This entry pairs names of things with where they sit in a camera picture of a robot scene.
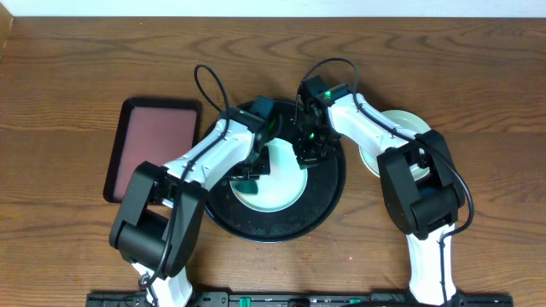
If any green sponge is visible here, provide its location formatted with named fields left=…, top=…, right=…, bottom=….
left=231, top=179, right=258, bottom=195

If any pale green plate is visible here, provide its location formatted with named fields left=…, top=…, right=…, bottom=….
left=230, top=138, right=308, bottom=213

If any light blue plate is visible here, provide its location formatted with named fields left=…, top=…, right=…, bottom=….
left=359, top=110, right=431, bottom=181

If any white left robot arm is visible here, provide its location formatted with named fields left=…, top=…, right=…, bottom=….
left=109, top=107, right=275, bottom=306

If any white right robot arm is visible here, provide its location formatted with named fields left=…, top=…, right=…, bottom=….
left=294, top=78, right=472, bottom=306

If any black round tray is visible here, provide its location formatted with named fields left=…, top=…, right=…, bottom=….
left=206, top=100, right=346, bottom=243

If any dark red rectangular tray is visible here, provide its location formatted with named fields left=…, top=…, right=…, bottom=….
left=102, top=96, right=202, bottom=203

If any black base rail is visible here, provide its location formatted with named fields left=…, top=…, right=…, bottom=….
left=85, top=292, right=514, bottom=307

